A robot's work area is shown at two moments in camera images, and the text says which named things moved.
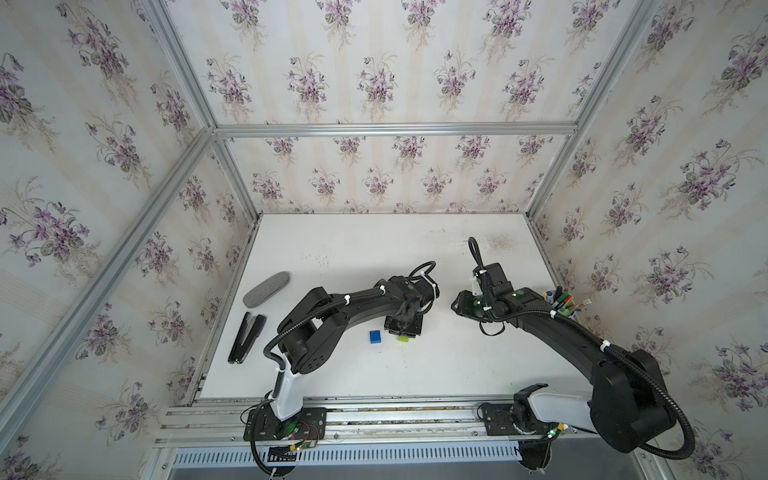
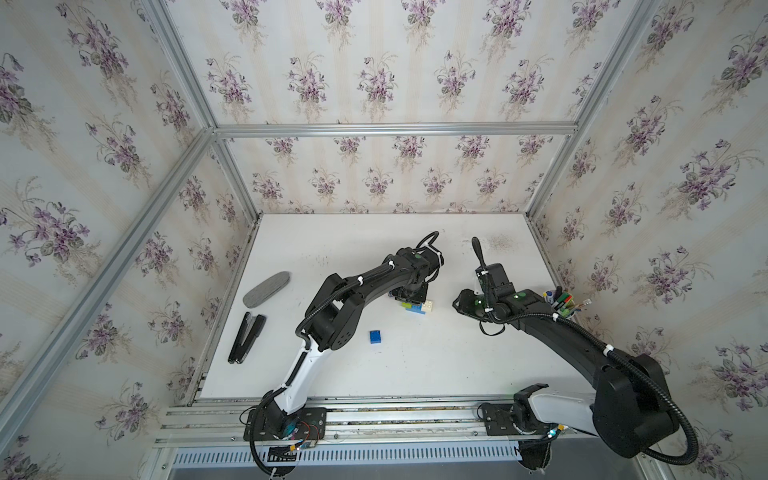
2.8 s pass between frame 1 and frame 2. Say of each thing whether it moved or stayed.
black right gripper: stayed
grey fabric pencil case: stayed
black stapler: stayed
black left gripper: moved
